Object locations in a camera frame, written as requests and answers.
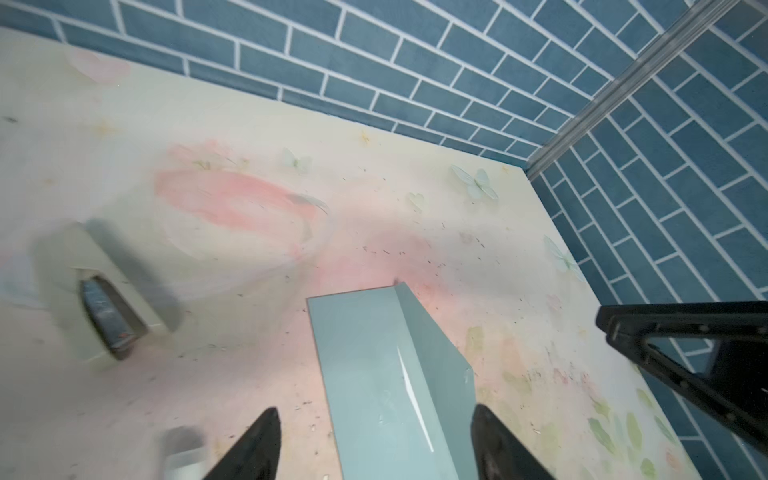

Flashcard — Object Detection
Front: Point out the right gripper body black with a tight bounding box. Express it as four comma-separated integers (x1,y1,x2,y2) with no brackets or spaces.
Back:
596,301,767,454

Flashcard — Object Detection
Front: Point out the white glue stick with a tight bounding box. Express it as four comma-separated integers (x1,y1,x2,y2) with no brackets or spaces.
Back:
159,426,209,480

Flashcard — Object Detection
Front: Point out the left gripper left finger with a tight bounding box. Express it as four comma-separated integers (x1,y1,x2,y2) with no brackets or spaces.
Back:
204,407,281,480

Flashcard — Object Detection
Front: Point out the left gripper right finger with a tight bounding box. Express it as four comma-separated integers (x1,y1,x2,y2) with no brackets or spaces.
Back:
471,403,554,480

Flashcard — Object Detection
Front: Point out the teal envelope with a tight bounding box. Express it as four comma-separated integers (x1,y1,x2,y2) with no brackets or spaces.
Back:
307,283,478,479

